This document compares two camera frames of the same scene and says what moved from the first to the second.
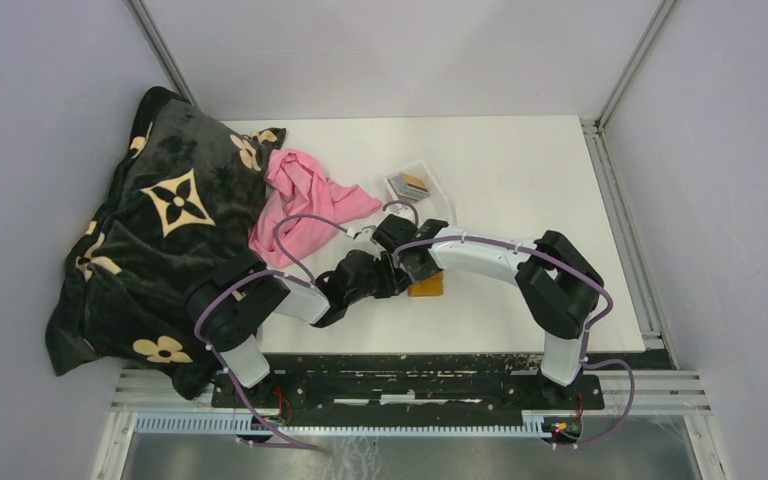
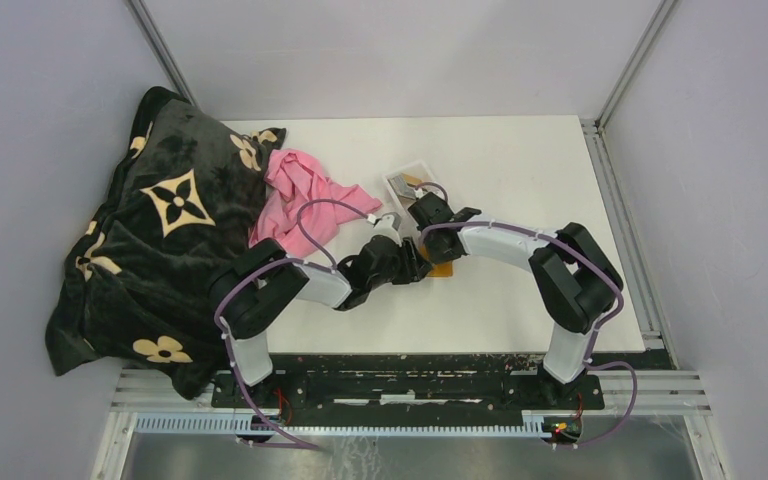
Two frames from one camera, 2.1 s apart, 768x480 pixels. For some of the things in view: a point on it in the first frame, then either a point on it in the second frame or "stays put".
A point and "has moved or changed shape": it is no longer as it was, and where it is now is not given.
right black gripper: (418, 276) → (439, 256)
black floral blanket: (183, 199) stays put
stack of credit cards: (409, 187) stays put
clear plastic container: (435, 206) stays put
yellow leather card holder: (431, 287) has moved or changed shape
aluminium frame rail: (669, 391) stays put
